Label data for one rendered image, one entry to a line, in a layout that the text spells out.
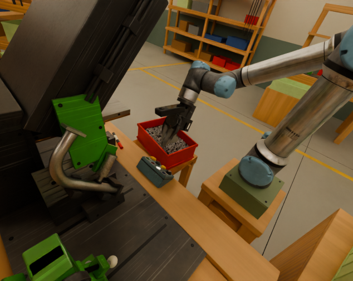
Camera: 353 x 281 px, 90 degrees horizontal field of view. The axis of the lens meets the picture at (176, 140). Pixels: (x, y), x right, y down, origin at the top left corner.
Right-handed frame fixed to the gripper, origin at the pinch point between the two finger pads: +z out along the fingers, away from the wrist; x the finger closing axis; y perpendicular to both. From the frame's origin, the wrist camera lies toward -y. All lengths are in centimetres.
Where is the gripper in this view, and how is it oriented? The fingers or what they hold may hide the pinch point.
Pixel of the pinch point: (162, 144)
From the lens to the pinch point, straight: 74.4
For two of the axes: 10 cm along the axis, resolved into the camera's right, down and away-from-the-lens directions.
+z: -4.1, 9.0, 1.8
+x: -5.8, -4.1, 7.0
